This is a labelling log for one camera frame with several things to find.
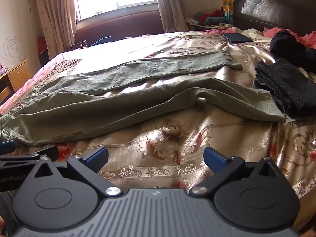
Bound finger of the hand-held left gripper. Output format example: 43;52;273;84
0;141;16;156
0;146;59;169

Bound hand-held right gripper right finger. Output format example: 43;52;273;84
189;146;284;198

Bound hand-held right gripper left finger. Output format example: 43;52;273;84
31;146;124;198

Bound olive green pants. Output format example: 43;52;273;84
0;50;287;147

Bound floral satin bedspread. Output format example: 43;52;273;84
0;31;316;199

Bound wooden desk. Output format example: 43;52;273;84
0;59;32;104

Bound folded dark jeans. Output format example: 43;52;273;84
254;58;316;116

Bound red cloth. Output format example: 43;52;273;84
37;37;50;62

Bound blue cloth item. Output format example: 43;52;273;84
90;37;113;47

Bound dark flat tablet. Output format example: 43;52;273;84
221;33;253;43

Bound black garment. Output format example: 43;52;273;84
269;29;316;68

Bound beige patterned curtain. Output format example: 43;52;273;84
33;0;79;60
154;0;189;32

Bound pile of colourful clothes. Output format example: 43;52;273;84
186;8;234;31

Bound pink cloth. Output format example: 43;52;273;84
205;26;316;50

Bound dark wooden headboard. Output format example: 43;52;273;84
232;0;316;36

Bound black metal frame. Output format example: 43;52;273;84
67;39;88;51

